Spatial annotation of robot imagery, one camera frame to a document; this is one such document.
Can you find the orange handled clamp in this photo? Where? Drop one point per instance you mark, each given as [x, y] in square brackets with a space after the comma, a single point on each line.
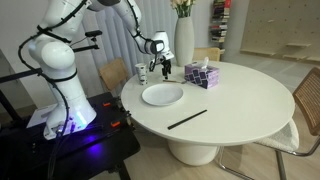
[107, 104]
[115, 124]

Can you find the purple patterned tissue box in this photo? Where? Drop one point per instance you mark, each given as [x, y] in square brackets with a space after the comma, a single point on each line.
[202, 74]

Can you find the wooden chair behind table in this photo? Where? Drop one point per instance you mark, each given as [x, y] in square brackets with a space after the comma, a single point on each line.
[212, 53]

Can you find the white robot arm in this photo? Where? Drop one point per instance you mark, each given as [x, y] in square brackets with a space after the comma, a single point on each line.
[50, 47]

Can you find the wooden handled metal spoon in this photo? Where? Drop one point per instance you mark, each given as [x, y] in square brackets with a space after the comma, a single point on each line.
[174, 81]

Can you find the white patterned paper cup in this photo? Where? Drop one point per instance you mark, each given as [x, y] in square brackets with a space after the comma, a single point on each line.
[141, 69]

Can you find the white round table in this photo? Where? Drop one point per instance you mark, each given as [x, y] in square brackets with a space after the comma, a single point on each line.
[245, 106]

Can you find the white flowers in vase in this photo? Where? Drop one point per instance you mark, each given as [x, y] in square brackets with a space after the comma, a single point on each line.
[182, 7]

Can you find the stack of books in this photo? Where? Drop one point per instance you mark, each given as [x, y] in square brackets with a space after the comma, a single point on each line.
[220, 17]

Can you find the white round plate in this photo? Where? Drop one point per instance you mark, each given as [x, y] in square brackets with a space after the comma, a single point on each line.
[162, 94]

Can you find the wooden pegboard with shelves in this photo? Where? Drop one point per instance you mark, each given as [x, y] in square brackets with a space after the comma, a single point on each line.
[285, 29]

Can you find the wooden chair near robot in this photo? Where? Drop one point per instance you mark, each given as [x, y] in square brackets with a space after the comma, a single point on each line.
[113, 74]

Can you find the black camera on stand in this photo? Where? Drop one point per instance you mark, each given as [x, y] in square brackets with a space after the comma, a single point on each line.
[91, 38]

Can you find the black chopstick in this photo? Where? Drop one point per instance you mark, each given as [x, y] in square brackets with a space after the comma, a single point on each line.
[185, 120]

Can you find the tall white vase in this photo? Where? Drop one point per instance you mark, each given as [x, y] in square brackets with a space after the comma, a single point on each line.
[184, 41]

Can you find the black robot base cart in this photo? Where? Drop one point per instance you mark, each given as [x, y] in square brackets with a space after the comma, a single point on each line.
[25, 153]

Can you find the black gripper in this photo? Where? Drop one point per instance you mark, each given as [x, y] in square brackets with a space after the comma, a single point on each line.
[166, 63]

